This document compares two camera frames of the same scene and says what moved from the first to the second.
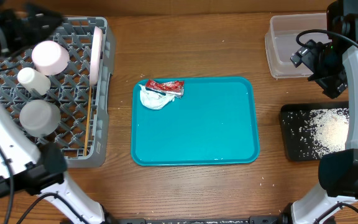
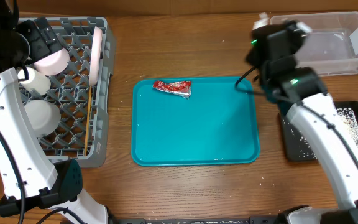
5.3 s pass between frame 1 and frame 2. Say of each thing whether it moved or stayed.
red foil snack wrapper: moved
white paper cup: stayed
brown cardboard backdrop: stayed
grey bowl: stayed
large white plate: stayed
